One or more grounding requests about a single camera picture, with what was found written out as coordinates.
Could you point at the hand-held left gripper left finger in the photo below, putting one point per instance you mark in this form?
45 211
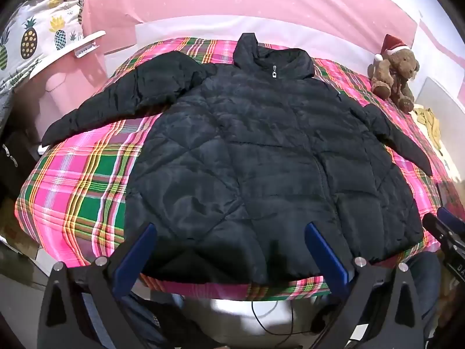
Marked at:
135 251

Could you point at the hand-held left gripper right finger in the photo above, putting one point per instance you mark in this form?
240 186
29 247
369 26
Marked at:
325 254

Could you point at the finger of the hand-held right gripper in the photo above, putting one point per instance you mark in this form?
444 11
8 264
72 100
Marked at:
441 227

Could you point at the black puffer jacket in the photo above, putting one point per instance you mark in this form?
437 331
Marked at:
254 160

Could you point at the person's leg in jeans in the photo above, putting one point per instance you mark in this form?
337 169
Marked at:
421 283

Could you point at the pink green plaid blanket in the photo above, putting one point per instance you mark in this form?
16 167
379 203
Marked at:
83 196

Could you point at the dark blue cloth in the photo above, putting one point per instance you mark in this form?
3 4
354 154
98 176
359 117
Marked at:
163 321

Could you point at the yellow cloth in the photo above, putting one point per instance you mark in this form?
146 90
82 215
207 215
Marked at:
430 123

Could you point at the white board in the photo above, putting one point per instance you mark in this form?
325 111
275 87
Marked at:
444 94

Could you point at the black bag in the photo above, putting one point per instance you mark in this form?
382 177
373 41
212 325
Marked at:
14 163

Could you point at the brown teddy bear santa hat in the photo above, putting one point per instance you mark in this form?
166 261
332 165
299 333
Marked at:
394 74

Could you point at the pineapple print cloth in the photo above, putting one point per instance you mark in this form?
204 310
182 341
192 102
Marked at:
32 40

